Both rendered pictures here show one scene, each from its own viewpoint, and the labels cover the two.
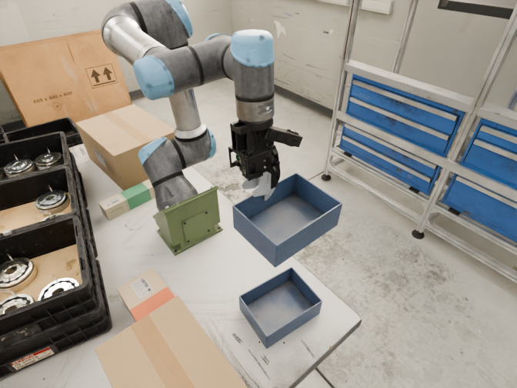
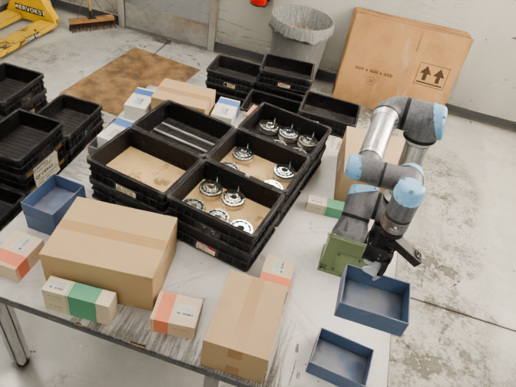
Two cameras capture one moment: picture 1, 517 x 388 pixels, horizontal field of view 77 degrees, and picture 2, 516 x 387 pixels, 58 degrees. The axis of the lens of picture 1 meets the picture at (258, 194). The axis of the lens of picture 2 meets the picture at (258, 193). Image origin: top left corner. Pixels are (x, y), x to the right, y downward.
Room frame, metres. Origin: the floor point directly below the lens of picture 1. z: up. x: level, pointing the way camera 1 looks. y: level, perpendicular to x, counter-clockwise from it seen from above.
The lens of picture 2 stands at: (-0.34, -0.44, 2.21)
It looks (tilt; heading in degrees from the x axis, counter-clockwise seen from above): 42 degrees down; 48
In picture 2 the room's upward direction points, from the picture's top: 11 degrees clockwise
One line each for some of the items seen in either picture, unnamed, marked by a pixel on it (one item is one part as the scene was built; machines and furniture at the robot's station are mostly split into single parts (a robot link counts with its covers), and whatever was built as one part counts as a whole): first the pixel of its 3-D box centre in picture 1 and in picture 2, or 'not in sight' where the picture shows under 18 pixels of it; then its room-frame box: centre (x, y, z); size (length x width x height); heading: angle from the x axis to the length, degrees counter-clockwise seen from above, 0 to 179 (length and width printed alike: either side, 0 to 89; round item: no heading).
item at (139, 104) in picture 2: not in sight; (141, 104); (0.59, 1.67, 0.75); 0.20 x 0.12 x 0.09; 44
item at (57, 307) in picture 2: not in sight; (81, 305); (-0.14, 0.58, 0.73); 0.24 x 0.06 x 0.06; 133
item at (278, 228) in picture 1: (286, 215); (372, 299); (0.54, -0.07, 1.11); 0.20 x 0.15 x 0.07; 129
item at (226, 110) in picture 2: not in sight; (225, 114); (0.98, 1.41, 0.75); 0.20 x 0.12 x 0.09; 43
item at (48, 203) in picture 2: not in sight; (54, 200); (-0.07, 1.07, 0.81); 0.20 x 0.15 x 0.07; 34
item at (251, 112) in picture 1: (255, 108); (395, 223); (0.59, 0.00, 1.34); 0.08 x 0.08 x 0.05
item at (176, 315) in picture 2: not in sight; (176, 315); (0.13, 0.38, 0.74); 0.16 x 0.12 x 0.07; 137
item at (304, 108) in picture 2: (56, 162); (322, 133); (1.84, 1.38, 0.37); 0.40 x 0.30 x 0.45; 129
